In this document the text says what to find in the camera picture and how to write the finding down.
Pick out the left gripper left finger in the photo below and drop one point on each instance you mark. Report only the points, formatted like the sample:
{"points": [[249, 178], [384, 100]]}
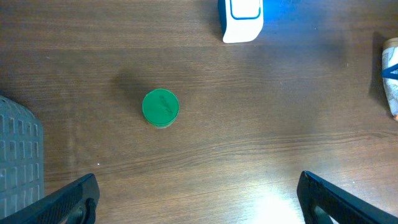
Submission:
{"points": [[74, 203]]}

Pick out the white green tube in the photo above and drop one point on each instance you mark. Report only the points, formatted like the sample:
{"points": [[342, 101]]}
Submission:
{"points": [[389, 58]]}

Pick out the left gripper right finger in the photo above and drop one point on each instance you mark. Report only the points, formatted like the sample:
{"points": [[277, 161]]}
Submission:
{"points": [[323, 202]]}

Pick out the grey plastic mesh basket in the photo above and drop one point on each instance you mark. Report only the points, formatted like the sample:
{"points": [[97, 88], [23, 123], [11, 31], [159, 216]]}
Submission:
{"points": [[22, 158]]}

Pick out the green lid jar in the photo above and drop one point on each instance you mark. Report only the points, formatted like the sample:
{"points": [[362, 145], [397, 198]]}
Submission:
{"points": [[160, 108]]}

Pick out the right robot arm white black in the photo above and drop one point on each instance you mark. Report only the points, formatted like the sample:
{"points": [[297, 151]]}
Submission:
{"points": [[390, 72]]}

